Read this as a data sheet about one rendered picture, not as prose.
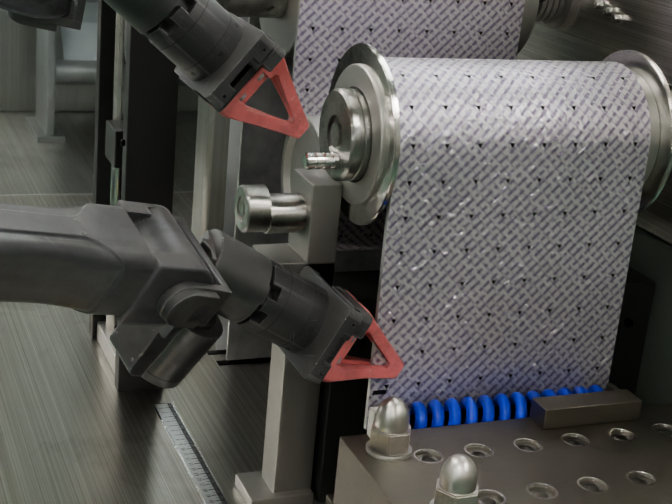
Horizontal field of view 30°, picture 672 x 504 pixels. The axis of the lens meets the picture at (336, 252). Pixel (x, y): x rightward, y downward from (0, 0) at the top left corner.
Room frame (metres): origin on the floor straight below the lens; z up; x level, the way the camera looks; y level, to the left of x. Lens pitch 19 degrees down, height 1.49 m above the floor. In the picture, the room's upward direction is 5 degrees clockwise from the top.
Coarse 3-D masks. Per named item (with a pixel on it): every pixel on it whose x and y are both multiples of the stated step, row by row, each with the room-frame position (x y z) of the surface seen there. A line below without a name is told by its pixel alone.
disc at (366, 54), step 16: (352, 48) 1.03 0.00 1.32; (368, 48) 1.00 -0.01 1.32; (368, 64) 0.99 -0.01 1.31; (384, 64) 0.97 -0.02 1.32; (336, 80) 1.05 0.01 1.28; (384, 80) 0.96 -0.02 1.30; (384, 96) 0.96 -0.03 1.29; (384, 160) 0.95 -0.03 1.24; (384, 176) 0.94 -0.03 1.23; (384, 192) 0.94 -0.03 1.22; (352, 208) 1.00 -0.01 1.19; (368, 208) 0.97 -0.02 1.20; (384, 208) 0.95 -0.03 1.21; (368, 224) 0.97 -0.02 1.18
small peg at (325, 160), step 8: (328, 152) 0.98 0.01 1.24; (336, 152) 0.98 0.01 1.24; (304, 160) 0.97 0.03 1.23; (312, 160) 0.97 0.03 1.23; (320, 160) 0.97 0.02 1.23; (328, 160) 0.97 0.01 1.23; (336, 160) 0.98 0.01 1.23; (312, 168) 0.97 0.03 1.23; (320, 168) 0.97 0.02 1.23; (328, 168) 0.98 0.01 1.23; (336, 168) 0.98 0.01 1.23
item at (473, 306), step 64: (384, 256) 0.95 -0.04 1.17; (448, 256) 0.97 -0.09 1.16; (512, 256) 0.99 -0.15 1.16; (576, 256) 1.02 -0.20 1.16; (384, 320) 0.95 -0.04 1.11; (448, 320) 0.97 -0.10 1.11; (512, 320) 0.99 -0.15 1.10; (576, 320) 1.02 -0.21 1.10; (384, 384) 0.95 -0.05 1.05; (448, 384) 0.97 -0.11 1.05; (512, 384) 1.00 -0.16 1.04; (576, 384) 1.02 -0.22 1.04
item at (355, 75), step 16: (352, 64) 1.01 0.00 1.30; (352, 80) 1.01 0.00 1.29; (368, 80) 0.98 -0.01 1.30; (640, 80) 1.08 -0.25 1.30; (368, 96) 0.98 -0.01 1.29; (384, 112) 0.96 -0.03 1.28; (656, 112) 1.05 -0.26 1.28; (384, 128) 0.95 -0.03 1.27; (656, 128) 1.05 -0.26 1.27; (384, 144) 0.95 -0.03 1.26; (656, 144) 1.05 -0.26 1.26; (368, 176) 0.96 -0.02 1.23; (352, 192) 0.99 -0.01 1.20; (368, 192) 0.96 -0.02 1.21
